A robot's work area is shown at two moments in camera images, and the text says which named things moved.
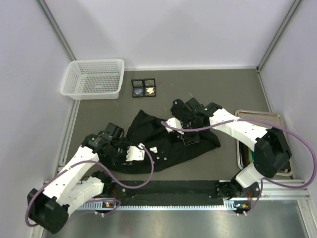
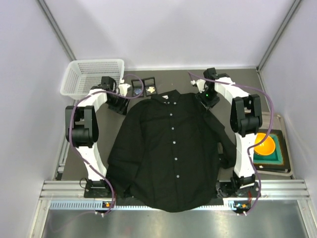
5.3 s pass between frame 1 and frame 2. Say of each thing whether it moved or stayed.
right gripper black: moved
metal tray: stayed
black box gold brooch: stayed
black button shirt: moved
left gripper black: moved
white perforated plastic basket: stayed
